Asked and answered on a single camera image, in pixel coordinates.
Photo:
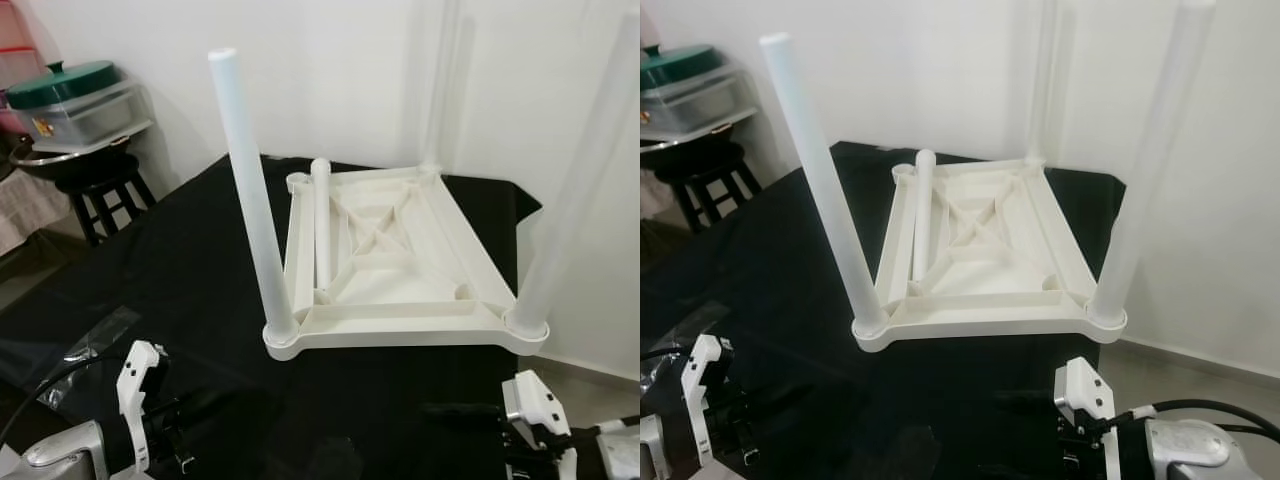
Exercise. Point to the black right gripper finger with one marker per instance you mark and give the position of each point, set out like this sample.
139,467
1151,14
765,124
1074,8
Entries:
460,409
1025,400

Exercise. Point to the white plastic table top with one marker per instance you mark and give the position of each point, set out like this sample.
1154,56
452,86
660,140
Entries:
1000,300
400,310

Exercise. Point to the black tablecloth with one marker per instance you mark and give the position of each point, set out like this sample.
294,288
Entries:
150,260
760,270

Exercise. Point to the black round stool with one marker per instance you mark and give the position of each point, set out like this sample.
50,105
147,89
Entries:
100,190
705,180

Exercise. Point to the beige cloth covered table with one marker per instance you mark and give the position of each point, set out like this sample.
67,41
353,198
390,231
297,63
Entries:
25,205
652,195

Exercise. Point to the clear plastic container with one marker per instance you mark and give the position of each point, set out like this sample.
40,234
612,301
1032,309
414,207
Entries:
90,120
700,105

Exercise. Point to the green pot lid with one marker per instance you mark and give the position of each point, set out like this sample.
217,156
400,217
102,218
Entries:
60,85
680,65

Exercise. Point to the pink translucent container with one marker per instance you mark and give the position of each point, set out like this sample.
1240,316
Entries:
20,60

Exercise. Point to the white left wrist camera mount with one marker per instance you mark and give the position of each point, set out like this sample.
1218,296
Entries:
135,375
705,370

